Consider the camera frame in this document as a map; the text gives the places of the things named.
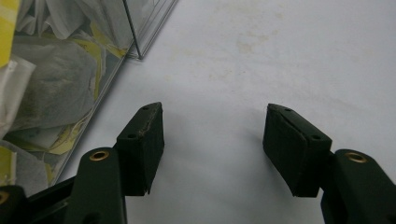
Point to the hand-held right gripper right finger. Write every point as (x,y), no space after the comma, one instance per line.
(292,149)

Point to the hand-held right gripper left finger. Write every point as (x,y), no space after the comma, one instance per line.
(141,149)

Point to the clear plastic box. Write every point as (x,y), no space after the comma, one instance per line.
(146,34)

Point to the white table mat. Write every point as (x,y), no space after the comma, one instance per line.
(249,62)

